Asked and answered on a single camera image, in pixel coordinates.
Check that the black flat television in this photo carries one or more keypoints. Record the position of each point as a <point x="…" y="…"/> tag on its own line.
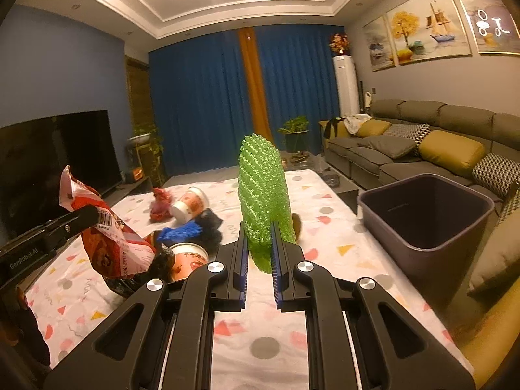
<point x="48" y="162"/>

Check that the flat grey cushion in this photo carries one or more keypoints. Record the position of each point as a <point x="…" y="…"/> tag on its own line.
<point x="390" y="146"/>

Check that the mountain landscape painting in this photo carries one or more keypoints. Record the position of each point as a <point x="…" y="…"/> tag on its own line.
<point x="378" y="44"/>

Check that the white and red paper cup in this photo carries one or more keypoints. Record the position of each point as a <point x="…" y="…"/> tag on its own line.
<point x="191" y="207"/>

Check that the blue curtain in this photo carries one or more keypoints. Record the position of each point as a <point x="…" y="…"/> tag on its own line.
<point x="300" y="81"/>
<point x="195" y="105"/>

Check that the purple plastic bin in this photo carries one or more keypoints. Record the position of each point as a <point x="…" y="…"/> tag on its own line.
<point x="447" y="260"/>

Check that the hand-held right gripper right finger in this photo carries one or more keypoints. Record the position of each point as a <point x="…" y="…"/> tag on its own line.
<point x="277" y="270"/>

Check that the mustard yellow chaise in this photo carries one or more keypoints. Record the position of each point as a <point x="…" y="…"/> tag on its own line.
<point x="491" y="341"/>

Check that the red printed paper cup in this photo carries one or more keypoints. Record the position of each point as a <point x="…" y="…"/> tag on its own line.
<point x="191" y="258"/>

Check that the white handheld device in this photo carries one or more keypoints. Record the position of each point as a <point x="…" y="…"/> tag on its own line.
<point x="368" y="99"/>

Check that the large grey cushion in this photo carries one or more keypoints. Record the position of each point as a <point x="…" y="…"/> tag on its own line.
<point x="499" y="260"/>

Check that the orange glowing device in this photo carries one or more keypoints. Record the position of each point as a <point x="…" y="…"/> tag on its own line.
<point x="136" y="175"/>

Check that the small yellow cushion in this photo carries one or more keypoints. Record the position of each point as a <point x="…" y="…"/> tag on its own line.
<point x="373" y="128"/>

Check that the white standing air conditioner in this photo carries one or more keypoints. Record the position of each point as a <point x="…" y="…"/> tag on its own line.
<point x="347" y="85"/>

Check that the dark ashtray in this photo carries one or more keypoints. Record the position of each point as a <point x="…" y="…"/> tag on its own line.
<point x="331" y="180"/>

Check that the dark coffee table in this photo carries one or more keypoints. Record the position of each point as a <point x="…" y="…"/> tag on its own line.
<point x="345" y="193"/>

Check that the white patterned blanket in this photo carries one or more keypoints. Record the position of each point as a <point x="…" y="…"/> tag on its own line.
<point x="337" y="227"/>

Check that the red and gold flower decoration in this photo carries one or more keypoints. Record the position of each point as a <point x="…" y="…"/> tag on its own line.
<point x="340" y="42"/>

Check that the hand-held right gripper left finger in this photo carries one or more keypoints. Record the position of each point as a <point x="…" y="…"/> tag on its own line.
<point x="242" y="270"/>

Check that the potted vine plant on stand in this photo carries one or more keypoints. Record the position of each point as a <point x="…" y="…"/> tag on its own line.
<point x="142" y="140"/>

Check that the potted green plant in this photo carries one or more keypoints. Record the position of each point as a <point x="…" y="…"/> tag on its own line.
<point x="294" y="130"/>

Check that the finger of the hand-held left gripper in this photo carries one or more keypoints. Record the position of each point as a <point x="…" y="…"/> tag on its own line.
<point x="77" y="221"/>

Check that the white cloth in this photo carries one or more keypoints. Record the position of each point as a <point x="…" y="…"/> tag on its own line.
<point x="357" y="122"/>

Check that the orange curtain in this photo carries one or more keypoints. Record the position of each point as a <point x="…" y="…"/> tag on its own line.
<point x="256" y="81"/>

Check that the brown wooden screen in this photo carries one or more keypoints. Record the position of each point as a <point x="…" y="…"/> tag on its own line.
<point x="138" y="97"/>

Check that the sailboat and tree painting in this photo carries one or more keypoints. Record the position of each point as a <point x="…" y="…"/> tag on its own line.
<point x="426" y="28"/>

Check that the black cloth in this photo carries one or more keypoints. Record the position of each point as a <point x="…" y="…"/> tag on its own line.
<point x="333" y="126"/>

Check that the large yellow cushion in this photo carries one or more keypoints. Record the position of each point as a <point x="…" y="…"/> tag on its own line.
<point x="451" y="152"/>

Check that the purple abstract painting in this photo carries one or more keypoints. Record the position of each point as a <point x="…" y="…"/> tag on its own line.
<point x="487" y="16"/>

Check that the grey sectional sofa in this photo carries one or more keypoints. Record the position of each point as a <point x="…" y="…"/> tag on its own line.
<point x="406" y="167"/>

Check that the crumpled red plastic bag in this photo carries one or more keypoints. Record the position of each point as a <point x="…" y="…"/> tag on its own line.
<point x="160" y="205"/>

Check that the blue foam net sleeve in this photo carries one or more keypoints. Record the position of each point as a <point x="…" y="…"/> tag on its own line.
<point x="178" y="233"/>

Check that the green foam net sleeve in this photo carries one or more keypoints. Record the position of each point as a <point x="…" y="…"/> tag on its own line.
<point x="262" y="183"/>

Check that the long houndstooth cushion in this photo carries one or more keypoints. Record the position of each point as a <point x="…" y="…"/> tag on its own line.
<point x="410" y="132"/>

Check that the red snack bag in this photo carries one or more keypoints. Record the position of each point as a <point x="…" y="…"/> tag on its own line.
<point x="109" y="248"/>

